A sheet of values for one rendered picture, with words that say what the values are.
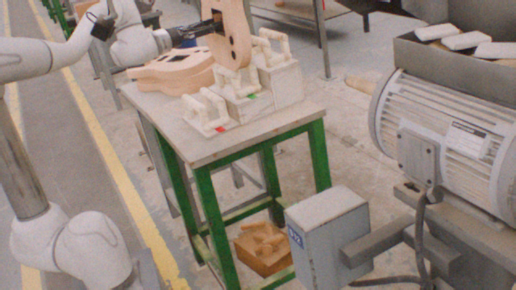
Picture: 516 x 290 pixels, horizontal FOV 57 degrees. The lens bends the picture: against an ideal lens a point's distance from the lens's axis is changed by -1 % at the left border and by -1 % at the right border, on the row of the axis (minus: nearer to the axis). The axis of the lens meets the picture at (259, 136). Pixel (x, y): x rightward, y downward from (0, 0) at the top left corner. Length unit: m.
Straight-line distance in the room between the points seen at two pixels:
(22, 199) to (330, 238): 0.94
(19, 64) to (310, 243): 0.83
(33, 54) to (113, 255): 0.62
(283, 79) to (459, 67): 1.13
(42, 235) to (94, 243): 0.19
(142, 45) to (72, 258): 0.75
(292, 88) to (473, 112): 1.16
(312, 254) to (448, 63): 0.46
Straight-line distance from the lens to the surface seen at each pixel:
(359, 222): 1.07
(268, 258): 2.45
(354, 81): 1.27
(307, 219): 1.02
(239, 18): 1.77
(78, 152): 4.44
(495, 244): 0.96
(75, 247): 1.52
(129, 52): 1.75
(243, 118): 1.89
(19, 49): 1.34
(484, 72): 0.86
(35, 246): 1.63
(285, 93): 1.95
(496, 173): 0.85
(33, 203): 1.60
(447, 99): 0.95
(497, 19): 1.01
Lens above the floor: 1.75
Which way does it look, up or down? 27 degrees down
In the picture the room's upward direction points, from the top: 12 degrees counter-clockwise
